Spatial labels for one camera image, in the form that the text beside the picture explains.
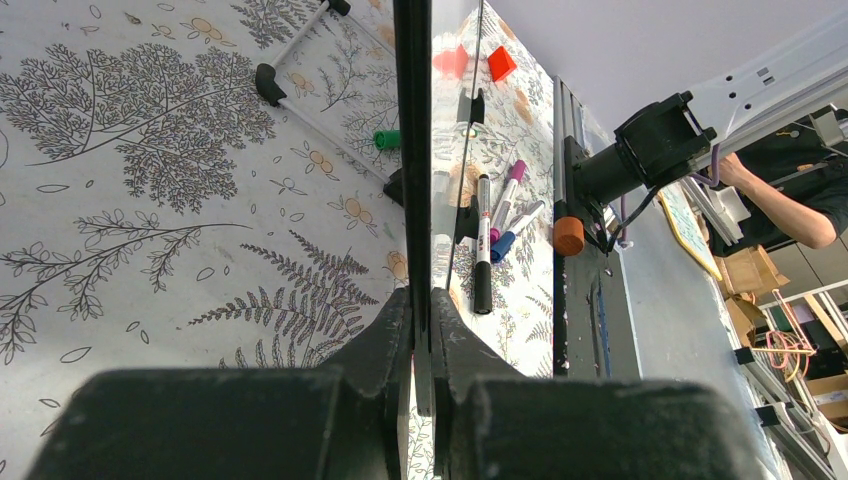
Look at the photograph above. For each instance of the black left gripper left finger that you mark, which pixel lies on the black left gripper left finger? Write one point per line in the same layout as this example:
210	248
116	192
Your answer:
343	419

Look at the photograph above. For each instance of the pink cap whiteboard marker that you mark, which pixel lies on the pink cap whiteboard marker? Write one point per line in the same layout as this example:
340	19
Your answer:
504	205

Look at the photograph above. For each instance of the floral table mat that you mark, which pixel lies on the floral table mat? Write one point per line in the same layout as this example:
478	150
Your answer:
187	184

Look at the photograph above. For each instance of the white whiteboard black frame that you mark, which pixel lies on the white whiteboard black frame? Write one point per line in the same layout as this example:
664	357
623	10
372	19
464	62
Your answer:
421	77

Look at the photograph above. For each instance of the blue cap whiteboard marker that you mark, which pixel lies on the blue cap whiteboard marker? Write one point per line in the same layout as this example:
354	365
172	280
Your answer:
502	246

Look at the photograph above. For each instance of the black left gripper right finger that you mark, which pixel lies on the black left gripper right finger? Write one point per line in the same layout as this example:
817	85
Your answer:
492	422

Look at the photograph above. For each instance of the person forearm in background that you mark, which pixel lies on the person forearm in background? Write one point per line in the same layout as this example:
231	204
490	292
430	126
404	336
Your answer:
799	222

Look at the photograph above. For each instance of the black cap whiteboard marker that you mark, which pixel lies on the black cap whiteboard marker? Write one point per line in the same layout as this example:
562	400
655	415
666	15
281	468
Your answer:
482	276

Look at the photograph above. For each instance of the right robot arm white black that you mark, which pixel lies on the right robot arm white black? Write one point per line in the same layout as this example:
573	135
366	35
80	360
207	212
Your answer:
768	131

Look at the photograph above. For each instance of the orange red cone piece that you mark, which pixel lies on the orange red cone piece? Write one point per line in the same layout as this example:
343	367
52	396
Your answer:
501	64

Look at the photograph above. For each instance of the green cap whiteboard marker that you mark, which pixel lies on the green cap whiteboard marker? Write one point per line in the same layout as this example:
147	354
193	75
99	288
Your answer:
387	139

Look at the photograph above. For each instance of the cardboard box in background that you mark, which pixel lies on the cardboard box in background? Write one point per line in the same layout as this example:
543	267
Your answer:
749	271

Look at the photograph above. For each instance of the brown small block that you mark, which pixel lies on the brown small block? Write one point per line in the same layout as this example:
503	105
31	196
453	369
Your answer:
568	236

